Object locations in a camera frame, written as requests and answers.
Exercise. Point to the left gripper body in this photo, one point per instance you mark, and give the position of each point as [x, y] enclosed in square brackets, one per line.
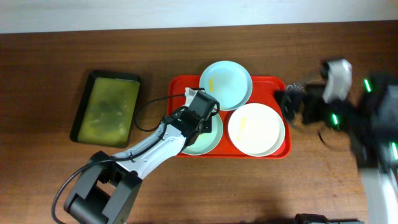
[204, 125]

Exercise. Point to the pale blue top plate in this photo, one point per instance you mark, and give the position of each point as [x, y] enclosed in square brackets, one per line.
[228, 82]

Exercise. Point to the black tray with soapy water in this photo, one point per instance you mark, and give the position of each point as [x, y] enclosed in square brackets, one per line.
[105, 113]

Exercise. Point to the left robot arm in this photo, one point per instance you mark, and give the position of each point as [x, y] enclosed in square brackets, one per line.
[107, 186]

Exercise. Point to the white right plate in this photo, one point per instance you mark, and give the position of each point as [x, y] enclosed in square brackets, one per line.
[256, 130]

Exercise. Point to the pale green plate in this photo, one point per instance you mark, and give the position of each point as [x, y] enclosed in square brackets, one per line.
[206, 142]

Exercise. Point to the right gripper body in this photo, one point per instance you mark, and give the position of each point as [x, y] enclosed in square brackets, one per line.
[313, 108]

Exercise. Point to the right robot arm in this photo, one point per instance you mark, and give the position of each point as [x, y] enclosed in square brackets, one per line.
[372, 129]

